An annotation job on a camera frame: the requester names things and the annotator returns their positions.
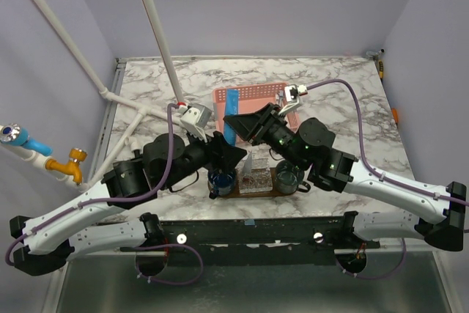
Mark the blue pipe valve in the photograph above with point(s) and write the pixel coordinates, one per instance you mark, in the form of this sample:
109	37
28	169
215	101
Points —
16	136

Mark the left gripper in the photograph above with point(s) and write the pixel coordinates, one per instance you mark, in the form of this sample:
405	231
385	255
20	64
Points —
223	156

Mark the dark blue mug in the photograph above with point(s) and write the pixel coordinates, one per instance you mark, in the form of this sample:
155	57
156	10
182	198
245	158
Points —
221	184

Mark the black front mounting rail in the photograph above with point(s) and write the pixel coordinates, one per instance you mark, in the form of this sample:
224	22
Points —
250	242

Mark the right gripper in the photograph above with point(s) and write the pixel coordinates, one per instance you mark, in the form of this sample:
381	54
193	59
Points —
248	124

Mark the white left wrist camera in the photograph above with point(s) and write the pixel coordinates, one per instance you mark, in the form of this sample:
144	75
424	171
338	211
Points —
194	119

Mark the light blue toothbrush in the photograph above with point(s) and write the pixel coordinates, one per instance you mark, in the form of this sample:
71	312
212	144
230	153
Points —
280	99

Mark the pink perforated plastic basket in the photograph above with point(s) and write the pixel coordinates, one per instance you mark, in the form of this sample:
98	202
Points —
251	98

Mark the oval wooden tray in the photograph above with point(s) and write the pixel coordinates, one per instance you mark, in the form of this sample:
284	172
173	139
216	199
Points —
235	194

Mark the dark green mug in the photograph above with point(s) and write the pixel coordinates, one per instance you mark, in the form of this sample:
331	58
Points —
290	179

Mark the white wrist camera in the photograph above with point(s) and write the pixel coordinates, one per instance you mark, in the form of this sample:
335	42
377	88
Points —
194	119
293	98

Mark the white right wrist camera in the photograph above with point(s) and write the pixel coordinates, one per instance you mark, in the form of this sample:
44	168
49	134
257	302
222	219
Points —
293	98

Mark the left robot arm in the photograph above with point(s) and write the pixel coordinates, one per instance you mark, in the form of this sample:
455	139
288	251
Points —
46	243

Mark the white PVC pipe frame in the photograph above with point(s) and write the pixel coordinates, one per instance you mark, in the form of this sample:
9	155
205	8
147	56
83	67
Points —
142	109

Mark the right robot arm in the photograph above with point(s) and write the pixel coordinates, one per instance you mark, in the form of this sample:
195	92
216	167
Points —
433	213

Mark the orange faucet tap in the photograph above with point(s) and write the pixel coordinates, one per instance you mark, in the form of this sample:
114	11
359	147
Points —
72	167

